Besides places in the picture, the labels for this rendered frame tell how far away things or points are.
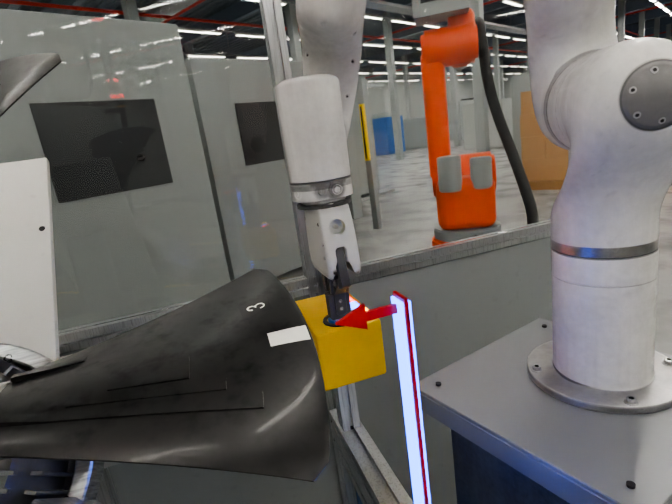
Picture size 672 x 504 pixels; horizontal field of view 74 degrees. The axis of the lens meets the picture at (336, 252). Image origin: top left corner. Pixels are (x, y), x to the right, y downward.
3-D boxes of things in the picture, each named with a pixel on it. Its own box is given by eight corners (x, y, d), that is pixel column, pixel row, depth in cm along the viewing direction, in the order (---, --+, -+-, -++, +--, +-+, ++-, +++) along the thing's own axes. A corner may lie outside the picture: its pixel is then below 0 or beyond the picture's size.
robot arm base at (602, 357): (566, 331, 75) (565, 225, 71) (708, 368, 60) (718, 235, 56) (500, 377, 65) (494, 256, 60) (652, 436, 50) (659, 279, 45)
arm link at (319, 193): (360, 176, 58) (363, 198, 59) (339, 173, 66) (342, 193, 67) (298, 186, 56) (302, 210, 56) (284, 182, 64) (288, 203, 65)
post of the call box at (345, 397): (338, 422, 77) (328, 358, 74) (354, 417, 78) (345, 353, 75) (344, 432, 74) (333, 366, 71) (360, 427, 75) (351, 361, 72)
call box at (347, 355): (300, 355, 79) (290, 300, 77) (352, 341, 82) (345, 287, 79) (326, 401, 64) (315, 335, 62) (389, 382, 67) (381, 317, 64)
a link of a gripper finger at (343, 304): (352, 277, 62) (357, 321, 64) (344, 271, 65) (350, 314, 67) (330, 282, 61) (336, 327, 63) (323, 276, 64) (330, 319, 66)
